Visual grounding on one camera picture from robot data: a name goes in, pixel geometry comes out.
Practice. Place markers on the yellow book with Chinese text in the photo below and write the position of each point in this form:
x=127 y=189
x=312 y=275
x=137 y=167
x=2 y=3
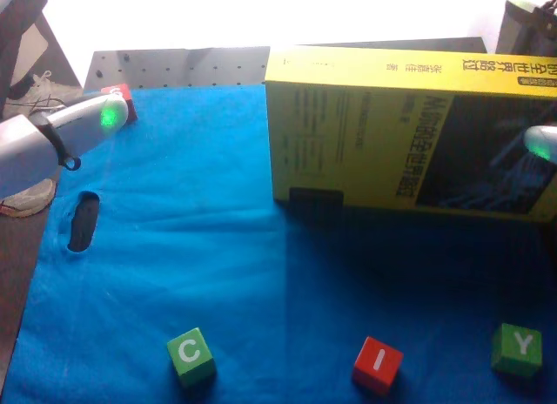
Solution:
x=348 y=143

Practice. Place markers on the green block letter C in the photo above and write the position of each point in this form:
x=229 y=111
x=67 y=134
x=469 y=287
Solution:
x=191 y=358

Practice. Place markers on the red block letter I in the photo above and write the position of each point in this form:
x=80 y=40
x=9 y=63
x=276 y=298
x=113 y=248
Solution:
x=377 y=365

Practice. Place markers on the white sneaker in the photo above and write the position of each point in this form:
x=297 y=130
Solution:
x=41 y=88
x=26 y=201

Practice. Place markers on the blue table cloth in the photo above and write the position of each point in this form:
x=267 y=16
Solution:
x=196 y=247

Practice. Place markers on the green block letter Y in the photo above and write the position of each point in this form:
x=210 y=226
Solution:
x=518 y=351

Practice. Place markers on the dark cabinet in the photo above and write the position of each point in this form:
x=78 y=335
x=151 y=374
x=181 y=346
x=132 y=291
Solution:
x=513 y=34

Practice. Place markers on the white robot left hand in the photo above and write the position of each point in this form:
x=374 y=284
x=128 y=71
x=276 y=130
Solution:
x=93 y=119

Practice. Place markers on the red wooden letter block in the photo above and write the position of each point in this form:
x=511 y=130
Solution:
x=123 y=90

